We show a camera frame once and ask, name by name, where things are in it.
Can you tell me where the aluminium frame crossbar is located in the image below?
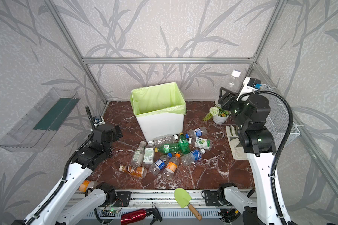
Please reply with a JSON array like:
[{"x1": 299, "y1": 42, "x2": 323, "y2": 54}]
[{"x1": 82, "y1": 57, "x2": 254, "y2": 64}]

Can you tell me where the green plastic soda bottle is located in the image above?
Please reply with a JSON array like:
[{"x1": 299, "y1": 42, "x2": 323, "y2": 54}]
[{"x1": 155, "y1": 143, "x2": 183, "y2": 154}]

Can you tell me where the brown label tea bottle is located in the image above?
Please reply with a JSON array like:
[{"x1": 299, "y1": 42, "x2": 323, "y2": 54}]
[{"x1": 78, "y1": 180, "x2": 99, "y2": 192}]

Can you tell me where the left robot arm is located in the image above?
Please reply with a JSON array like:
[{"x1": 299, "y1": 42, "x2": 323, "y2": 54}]
[{"x1": 13, "y1": 124, "x2": 123, "y2": 225}]

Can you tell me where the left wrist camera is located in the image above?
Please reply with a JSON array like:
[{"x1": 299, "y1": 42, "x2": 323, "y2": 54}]
[{"x1": 93, "y1": 116, "x2": 106, "y2": 127}]

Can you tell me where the white green label bottle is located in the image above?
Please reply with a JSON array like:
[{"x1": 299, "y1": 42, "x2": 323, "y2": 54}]
[{"x1": 143, "y1": 141, "x2": 155, "y2": 167}]

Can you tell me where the white potted flower plant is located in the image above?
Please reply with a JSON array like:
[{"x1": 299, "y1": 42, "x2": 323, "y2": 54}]
[{"x1": 202, "y1": 106, "x2": 231, "y2": 125}]

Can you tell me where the square bottle green label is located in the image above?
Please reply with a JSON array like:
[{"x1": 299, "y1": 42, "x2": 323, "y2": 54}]
[{"x1": 188, "y1": 137, "x2": 212, "y2": 151}]

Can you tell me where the small blue label bottle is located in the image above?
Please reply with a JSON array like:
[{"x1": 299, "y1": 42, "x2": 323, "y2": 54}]
[{"x1": 149, "y1": 153, "x2": 173, "y2": 175}]

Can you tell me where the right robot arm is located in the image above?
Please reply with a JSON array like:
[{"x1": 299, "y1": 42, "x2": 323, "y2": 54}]
[{"x1": 218, "y1": 87, "x2": 294, "y2": 225}]

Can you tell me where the green garden trowel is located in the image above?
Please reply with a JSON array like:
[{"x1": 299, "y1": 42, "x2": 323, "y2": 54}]
[{"x1": 174, "y1": 188, "x2": 202, "y2": 221}]

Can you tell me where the grey label clear bottle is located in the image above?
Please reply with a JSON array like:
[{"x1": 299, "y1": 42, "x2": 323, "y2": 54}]
[{"x1": 130, "y1": 141, "x2": 146, "y2": 166}]

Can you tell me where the blue label water bottle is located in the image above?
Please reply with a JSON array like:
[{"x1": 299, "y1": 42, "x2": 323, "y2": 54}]
[{"x1": 181, "y1": 149, "x2": 206, "y2": 166}]

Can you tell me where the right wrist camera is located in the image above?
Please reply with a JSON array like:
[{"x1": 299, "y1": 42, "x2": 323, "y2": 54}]
[{"x1": 237, "y1": 77, "x2": 262, "y2": 101}]

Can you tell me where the clear acrylic wall shelf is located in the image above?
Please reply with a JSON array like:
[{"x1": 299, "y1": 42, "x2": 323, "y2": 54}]
[{"x1": 0, "y1": 88, "x2": 80, "y2": 153}]

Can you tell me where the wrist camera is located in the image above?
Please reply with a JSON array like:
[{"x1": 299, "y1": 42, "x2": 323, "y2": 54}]
[
  {"x1": 237, "y1": 77, "x2": 262, "y2": 101},
  {"x1": 93, "y1": 116, "x2": 106, "y2": 127}
]

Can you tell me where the beige gardening glove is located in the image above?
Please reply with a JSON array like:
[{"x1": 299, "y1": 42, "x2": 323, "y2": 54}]
[{"x1": 226, "y1": 125, "x2": 247, "y2": 160}]

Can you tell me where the green circuit board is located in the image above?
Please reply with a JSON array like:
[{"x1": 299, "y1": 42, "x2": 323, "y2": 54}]
[{"x1": 102, "y1": 209, "x2": 121, "y2": 217}]

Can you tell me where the brown tea bottle lying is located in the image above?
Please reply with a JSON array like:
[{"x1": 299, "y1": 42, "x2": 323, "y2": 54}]
[{"x1": 119, "y1": 166, "x2": 147, "y2": 178}]

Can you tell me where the white bin with green liner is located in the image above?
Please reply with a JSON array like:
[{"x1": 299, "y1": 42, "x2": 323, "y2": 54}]
[{"x1": 130, "y1": 82, "x2": 186, "y2": 141}]

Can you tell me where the clear bottle white cap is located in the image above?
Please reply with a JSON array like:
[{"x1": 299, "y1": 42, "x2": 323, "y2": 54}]
[{"x1": 154, "y1": 135, "x2": 178, "y2": 147}]

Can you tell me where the blue label bottle near bin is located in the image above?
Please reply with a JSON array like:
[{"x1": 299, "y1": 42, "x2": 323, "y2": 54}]
[{"x1": 185, "y1": 127, "x2": 207, "y2": 138}]

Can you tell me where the orange label orange cap bottle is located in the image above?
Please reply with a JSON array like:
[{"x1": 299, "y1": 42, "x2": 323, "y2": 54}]
[{"x1": 163, "y1": 153, "x2": 181, "y2": 180}]

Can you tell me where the white wire mesh basket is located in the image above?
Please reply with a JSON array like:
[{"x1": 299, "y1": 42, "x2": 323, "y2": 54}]
[{"x1": 261, "y1": 84, "x2": 300, "y2": 149}]

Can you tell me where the red spray bottle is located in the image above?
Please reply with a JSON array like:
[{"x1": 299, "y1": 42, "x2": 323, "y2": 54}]
[{"x1": 121, "y1": 208, "x2": 163, "y2": 225}]

